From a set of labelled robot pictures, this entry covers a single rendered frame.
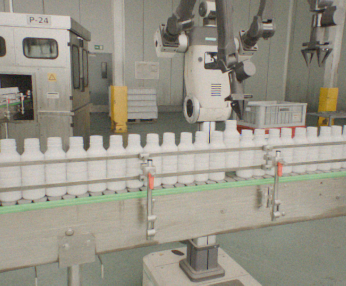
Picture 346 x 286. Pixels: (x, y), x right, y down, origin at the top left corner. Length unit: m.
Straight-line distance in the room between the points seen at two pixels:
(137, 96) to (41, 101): 6.11
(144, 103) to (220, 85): 8.90
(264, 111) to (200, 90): 1.70
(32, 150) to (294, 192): 0.90
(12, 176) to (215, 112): 1.11
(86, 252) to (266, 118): 2.64
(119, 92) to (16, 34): 4.30
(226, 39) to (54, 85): 3.46
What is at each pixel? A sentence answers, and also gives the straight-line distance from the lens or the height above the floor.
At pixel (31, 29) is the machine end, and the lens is 4.82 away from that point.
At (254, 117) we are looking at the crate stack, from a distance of 3.51.
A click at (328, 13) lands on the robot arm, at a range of 1.62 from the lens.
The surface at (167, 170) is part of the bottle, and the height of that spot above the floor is 1.05.
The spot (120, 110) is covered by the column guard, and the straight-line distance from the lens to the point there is 8.80.
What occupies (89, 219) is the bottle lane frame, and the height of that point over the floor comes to 0.93.
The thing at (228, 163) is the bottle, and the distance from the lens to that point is 1.26.
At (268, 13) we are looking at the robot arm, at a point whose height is 1.65.
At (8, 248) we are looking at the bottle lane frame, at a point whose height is 0.88.
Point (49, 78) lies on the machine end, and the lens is 4.75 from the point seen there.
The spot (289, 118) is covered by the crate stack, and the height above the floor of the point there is 0.96.
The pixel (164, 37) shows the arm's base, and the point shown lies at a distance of 1.82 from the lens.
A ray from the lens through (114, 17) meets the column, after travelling 8.88.
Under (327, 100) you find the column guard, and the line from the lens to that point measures 11.18.
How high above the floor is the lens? 1.35
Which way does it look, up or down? 10 degrees down
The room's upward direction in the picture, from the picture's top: 1 degrees clockwise
